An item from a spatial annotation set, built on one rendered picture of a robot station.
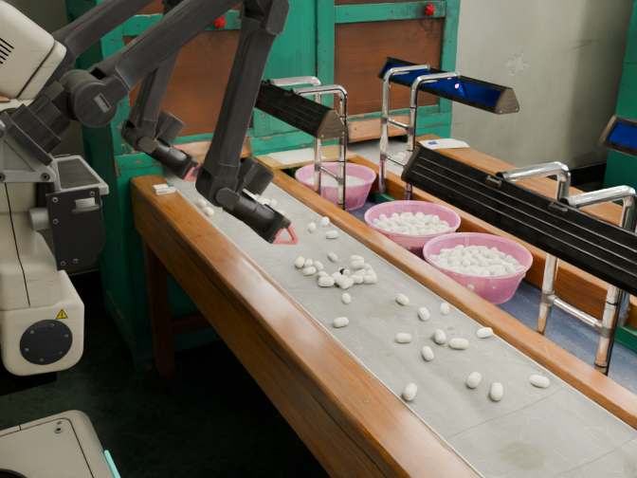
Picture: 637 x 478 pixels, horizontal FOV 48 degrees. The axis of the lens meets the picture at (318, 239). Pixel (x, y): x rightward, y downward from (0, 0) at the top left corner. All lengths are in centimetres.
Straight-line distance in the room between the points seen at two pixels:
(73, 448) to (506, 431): 117
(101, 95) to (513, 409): 89
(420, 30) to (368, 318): 153
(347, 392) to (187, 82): 143
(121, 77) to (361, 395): 69
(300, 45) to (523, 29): 199
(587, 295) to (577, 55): 302
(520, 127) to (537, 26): 58
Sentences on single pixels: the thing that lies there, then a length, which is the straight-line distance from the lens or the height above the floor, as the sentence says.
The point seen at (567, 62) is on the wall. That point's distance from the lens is 461.
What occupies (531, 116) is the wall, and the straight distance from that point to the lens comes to 449.
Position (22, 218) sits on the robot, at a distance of 153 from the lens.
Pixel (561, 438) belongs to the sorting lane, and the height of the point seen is 74.
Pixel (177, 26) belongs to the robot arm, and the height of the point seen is 135.
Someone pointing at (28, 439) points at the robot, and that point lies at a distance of 209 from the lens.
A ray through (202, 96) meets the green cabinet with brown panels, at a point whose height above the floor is 100.
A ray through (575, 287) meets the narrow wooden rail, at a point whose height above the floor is 73.
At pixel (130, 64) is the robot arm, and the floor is 129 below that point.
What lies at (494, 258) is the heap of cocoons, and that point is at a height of 75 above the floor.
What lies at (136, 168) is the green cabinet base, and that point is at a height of 79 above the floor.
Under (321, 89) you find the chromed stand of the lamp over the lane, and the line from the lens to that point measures 198.
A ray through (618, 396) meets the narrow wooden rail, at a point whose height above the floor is 76.
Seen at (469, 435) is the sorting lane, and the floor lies 74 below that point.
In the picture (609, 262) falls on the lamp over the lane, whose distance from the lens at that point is 111.
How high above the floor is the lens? 150
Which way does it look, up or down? 23 degrees down
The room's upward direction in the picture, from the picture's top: straight up
